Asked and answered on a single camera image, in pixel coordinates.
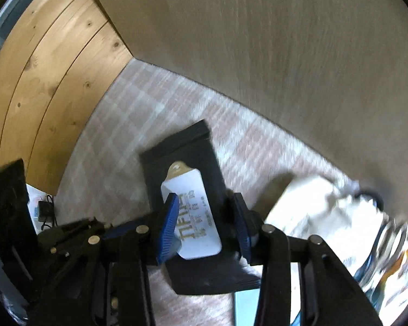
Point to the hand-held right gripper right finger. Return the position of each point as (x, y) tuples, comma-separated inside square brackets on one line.
[(243, 227)]

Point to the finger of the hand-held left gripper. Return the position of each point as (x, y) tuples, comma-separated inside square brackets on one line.
[(74, 234)]

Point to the light wooden cabinet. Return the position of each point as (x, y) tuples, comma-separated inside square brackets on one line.
[(275, 47)]

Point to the light blue packet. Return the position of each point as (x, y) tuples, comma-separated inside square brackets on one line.
[(246, 309)]

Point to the black packet with white label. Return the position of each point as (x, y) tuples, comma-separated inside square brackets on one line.
[(197, 163)]

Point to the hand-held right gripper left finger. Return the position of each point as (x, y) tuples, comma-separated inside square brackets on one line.
[(168, 227)]

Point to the pine wood panel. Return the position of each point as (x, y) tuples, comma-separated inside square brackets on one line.
[(47, 81)]

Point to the white power strip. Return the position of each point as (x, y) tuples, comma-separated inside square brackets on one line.
[(33, 197)]

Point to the pink plaid rug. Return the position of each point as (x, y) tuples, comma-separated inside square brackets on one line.
[(122, 125)]

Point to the black power adapter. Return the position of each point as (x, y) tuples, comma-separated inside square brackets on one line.
[(45, 209)]

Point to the colourful printed packet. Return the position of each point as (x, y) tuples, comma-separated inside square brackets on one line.
[(391, 271)]

